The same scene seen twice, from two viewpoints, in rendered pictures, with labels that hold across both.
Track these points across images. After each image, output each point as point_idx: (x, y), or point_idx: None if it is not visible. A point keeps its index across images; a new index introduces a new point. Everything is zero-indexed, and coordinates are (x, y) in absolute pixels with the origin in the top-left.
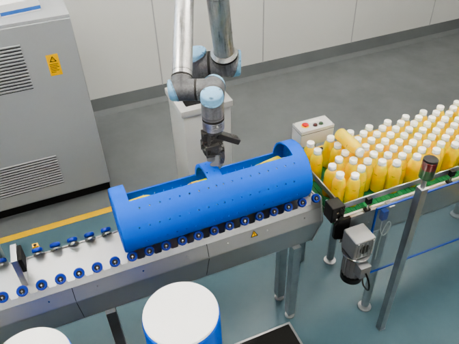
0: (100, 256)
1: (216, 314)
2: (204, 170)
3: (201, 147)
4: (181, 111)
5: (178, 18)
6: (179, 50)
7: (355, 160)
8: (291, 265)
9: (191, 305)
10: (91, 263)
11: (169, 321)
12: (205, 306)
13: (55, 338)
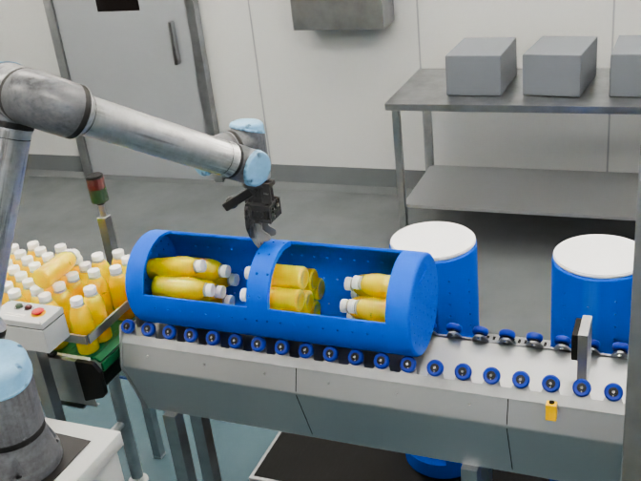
0: (465, 357)
1: (403, 228)
2: (281, 245)
3: (274, 211)
4: (114, 433)
5: (150, 115)
6: (203, 133)
7: (86, 261)
8: (208, 419)
9: (418, 239)
10: (482, 354)
11: (448, 237)
12: (406, 235)
13: (566, 260)
